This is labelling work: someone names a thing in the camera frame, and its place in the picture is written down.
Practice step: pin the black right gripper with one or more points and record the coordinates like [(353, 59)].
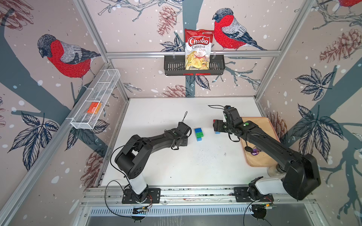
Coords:
[(217, 125)]

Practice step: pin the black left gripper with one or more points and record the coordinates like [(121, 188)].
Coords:
[(185, 143)]

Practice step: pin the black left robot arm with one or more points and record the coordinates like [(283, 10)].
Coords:
[(133, 157)]

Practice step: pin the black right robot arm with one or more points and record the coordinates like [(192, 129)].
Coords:
[(301, 171)]

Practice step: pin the black spoon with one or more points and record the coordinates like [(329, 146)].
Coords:
[(247, 148)]

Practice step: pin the purple spoon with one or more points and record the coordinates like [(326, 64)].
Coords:
[(255, 151)]

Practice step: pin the tan wooden tray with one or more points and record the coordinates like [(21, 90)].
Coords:
[(261, 159)]

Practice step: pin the Chuba cassava chips bag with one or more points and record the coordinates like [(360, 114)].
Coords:
[(198, 45)]

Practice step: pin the orange red block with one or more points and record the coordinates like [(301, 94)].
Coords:
[(94, 108)]

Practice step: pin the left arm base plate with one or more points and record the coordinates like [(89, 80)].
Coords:
[(152, 195)]

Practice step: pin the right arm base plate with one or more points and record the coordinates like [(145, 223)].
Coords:
[(240, 195)]

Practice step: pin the black wire basket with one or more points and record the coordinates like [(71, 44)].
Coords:
[(175, 66)]

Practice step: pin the white wire shelf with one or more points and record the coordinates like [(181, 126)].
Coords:
[(99, 93)]

